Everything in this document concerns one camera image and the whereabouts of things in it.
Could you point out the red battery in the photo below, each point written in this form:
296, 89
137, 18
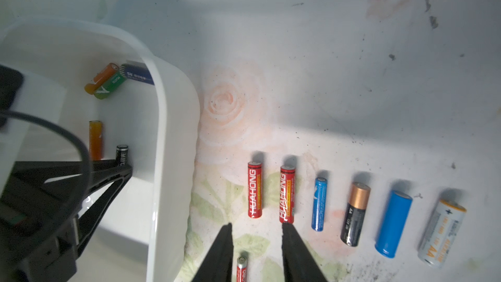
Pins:
241, 271

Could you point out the large blue battery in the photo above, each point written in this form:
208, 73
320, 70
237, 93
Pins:
393, 223

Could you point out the black copper battery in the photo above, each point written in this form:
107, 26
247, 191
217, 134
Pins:
355, 214

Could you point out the green battery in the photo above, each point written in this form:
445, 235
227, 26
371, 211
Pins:
110, 86

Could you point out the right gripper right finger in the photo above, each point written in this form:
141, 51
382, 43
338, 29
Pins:
298, 262

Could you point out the orange battery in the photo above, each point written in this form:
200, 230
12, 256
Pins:
96, 140
101, 78

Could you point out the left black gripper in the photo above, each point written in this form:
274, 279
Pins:
34, 192

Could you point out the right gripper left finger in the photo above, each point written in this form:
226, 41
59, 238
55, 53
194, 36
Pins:
217, 264

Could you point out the small black battery in box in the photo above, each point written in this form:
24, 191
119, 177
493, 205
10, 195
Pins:
122, 154

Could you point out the dark navy battery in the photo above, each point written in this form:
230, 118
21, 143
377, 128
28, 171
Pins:
136, 73

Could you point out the white plastic storage box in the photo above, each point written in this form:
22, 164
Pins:
76, 72

